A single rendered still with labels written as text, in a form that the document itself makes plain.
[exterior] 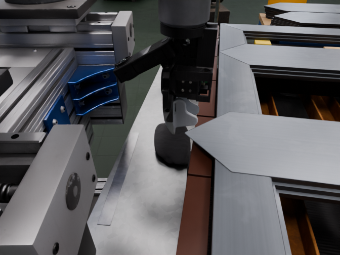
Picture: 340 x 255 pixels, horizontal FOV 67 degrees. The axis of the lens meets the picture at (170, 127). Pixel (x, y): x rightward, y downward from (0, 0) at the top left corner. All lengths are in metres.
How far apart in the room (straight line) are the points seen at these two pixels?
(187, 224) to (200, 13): 0.29
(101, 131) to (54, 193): 1.71
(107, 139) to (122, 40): 1.29
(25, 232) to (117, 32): 0.49
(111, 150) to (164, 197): 1.19
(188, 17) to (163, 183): 0.39
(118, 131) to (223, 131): 1.45
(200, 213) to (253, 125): 0.23
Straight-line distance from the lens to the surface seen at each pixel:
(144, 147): 0.72
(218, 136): 0.50
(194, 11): 0.37
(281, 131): 0.55
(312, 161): 0.51
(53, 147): 0.27
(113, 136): 1.87
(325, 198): 0.48
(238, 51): 0.91
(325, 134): 0.58
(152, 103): 0.90
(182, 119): 0.47
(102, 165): 1.67
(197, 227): 0.39
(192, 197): 0.42
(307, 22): 1.32
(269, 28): 1.19
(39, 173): 0.25
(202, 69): 0.41
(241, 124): 0.54
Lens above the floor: 1.16
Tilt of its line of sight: 37 degrees down
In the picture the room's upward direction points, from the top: straight up
